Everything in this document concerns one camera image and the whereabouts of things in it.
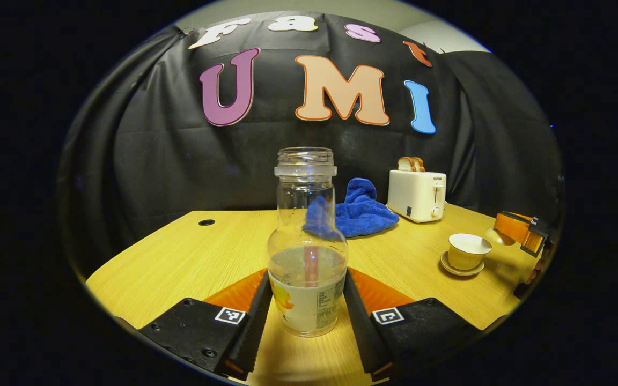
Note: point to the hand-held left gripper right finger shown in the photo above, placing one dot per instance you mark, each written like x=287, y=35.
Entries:
x=362, y=338

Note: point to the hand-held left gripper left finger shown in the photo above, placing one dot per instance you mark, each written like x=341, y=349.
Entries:
x=252, y=338

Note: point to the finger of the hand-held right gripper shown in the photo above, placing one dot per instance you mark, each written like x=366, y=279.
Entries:
x=515, y=229

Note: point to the cream teacup lid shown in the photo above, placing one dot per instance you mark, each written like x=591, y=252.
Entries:
x=497, y=237

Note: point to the cream teacup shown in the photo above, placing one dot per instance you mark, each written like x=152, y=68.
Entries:
x=464, y=257

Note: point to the clear water bottle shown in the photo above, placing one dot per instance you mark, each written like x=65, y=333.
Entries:
x=309, y=311

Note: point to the cream saucer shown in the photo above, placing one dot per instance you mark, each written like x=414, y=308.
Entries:
x=462, y=272

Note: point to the white toaster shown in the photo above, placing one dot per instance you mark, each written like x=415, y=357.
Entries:
x=413, y=193

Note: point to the bread slice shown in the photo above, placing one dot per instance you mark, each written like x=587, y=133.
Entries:
x=405, y=164
x=420, y=164

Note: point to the blue towel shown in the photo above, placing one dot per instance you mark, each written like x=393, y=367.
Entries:
x=365, y=214

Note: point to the black backdrop cloth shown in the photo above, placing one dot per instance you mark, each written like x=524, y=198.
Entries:
x=180, y=161

